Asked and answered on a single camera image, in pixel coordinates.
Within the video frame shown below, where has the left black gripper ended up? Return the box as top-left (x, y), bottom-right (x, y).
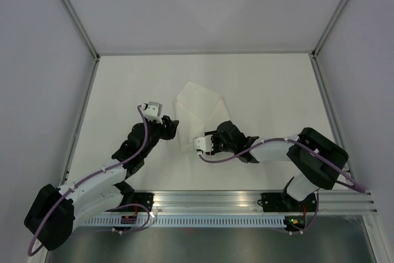
top-left (140, 115), bottom-right (179, 158)

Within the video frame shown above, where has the white cloth napkin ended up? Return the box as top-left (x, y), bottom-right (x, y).
top-left (174, 81), bottom-right (230, 152)

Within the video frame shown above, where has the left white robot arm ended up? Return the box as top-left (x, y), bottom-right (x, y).
top-left (24, 115), bottom-right (179, 251)

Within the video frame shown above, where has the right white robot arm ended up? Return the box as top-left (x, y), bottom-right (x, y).
top-left (193, 121), bottom-right (348, 211)

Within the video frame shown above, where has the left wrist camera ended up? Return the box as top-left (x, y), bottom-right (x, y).
top-left (141, 102), bottom-right (163, 124)

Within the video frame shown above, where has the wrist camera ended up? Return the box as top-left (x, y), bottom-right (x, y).
top-left (193, 135), bottom-right (214, 155)
top-left (141, 102), bottom-right (163, 124)

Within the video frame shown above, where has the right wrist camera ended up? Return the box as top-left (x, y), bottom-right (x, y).
top-left (193, 135), bottom-right (214, 155)

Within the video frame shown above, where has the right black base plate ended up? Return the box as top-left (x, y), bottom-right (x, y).
top-left (257, 192), bottom-right (317, 214)

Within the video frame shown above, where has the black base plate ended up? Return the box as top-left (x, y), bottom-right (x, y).
top-left (121, 192), bottom-right (154, 212)
top-left (257, 192), bottom-right (317, 214)

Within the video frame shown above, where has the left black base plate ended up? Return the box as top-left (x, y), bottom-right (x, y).
top-left (121, 192), bottom-right (154, 212)

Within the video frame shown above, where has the white slotted cable duct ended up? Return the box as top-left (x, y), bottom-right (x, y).
top-left (83, 214), bottom-right (285, 228)

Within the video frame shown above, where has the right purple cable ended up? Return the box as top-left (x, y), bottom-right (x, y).
top-left (198, 138), bottom-right (367, 236)

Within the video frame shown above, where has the aluminium mounting rail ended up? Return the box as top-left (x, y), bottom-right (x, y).
top-left (92, 189), bottom-right (379, 214)

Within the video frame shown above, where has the left aluminium frame post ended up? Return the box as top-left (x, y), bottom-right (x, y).
top-left (42, 0), bottom-right (100, 60)

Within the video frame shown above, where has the aluminium frame post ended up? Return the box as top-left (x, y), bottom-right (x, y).
top-left (311, 0), bottom-right (369, 59)
top-left (42, 0), bottom-right (100, 60)

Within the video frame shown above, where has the right aluminium frame post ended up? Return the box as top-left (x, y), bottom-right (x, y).
top-left (311, 0), bottom-right (369, 59)

